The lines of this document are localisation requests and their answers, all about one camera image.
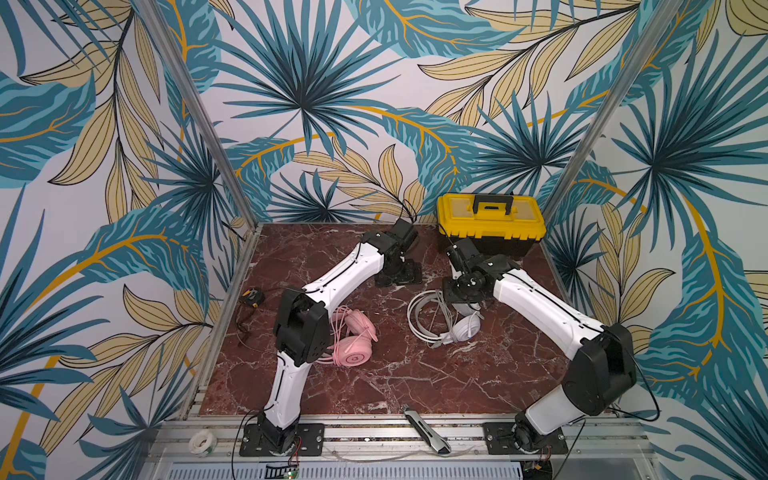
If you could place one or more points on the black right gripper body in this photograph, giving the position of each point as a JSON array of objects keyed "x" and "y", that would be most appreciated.
[{"x": 459, "y": 291}]

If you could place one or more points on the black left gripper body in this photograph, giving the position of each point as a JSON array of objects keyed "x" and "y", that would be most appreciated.
[{"x": 397, "y": 271}]

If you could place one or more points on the white grey headphones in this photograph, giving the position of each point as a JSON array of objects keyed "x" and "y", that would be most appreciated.
[{"x": 433, "y": 321}]

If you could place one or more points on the pink headphones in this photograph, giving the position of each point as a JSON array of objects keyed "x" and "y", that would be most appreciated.
[{"x": 353, "y": 335}]

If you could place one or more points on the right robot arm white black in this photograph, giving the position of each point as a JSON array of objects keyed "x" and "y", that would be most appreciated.
[{"x": 601, "y": 360}]

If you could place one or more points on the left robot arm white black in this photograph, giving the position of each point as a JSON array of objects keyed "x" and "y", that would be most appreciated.
[{"x": 302, "y": 328}]

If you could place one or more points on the yellow black toolbox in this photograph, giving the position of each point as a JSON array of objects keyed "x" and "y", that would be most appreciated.
[{"x": 496, "y": 224}]

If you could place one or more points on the black yellow tape measure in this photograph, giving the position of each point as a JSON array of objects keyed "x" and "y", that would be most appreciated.
[{"x": 252, "y": 297}]

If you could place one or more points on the grey utility knife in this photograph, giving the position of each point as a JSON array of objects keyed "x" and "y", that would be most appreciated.
[{"x": 436, "y": 442}]

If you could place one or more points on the white tape roll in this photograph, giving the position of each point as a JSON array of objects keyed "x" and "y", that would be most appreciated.
[{"x": 202, "y": 443}]

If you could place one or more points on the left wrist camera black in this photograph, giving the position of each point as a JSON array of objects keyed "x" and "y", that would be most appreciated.
[{"x": 404, "y": 234}]

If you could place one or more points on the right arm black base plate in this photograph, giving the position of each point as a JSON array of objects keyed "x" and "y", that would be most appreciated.
[{"x": 508, "y": 437}]

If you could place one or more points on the aluminium front rail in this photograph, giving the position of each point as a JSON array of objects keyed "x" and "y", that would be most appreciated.
[{"x": 387, "y": 447}]

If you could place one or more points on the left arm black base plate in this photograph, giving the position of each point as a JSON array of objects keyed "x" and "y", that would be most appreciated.
[{"x": 262, "y": 440}]

